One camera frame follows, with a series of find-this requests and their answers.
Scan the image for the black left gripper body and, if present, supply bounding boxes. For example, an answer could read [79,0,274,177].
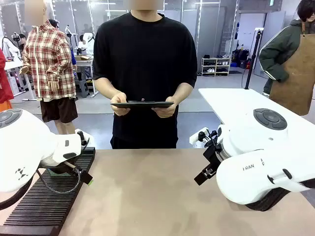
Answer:
[41,158,82,176]

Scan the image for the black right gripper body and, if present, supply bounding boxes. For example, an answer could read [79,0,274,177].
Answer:
[203,144,223,173]

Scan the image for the green PCB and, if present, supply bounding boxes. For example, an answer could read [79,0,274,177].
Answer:
[48,169,72,178]

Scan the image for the black tablet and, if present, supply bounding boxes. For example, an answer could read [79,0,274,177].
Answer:
[110,100,175,109]

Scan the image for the person's right forearm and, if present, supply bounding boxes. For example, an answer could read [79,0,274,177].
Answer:
[93,76,124,99]

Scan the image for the person's left forearm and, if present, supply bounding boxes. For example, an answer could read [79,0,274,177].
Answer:
[173,82,195,105]

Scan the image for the person's left hand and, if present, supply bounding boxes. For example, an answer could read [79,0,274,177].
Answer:
[151,96,179,119]

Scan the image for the person's right hand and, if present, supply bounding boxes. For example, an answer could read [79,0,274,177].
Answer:
[110,91,131,117]

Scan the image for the long black slotted rack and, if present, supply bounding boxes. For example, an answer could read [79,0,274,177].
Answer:
[0,147,96,236]

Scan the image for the white side table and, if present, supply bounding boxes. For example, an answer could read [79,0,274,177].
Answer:
[198,88,315,154]

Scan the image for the short black rack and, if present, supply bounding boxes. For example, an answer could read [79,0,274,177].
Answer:
[245,188,291,212]

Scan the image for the grey step stool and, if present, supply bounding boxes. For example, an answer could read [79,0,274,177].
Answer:
[74,78,91,99]

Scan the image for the white shoe shelf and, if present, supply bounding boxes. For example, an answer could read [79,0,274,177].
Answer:
[201,57,232,77]

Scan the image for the mannequin in plaid shirt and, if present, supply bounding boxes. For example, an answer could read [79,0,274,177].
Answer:
[19,0,78,135]

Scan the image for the red garment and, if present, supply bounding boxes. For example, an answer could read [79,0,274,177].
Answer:
[0,48,14,110]

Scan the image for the black tripod pole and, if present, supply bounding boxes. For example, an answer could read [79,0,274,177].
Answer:
[244,27,265,90]

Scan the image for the person in brown apron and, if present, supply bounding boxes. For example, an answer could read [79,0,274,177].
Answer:
[258,0,315,117]

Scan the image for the person in black T-shirt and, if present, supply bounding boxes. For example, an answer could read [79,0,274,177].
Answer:
[93,9,198,149]

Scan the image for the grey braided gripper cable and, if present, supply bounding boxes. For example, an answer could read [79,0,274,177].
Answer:
[36,167,82,195]

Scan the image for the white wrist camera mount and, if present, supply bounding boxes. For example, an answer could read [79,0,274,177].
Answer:
[189,127,210,145]

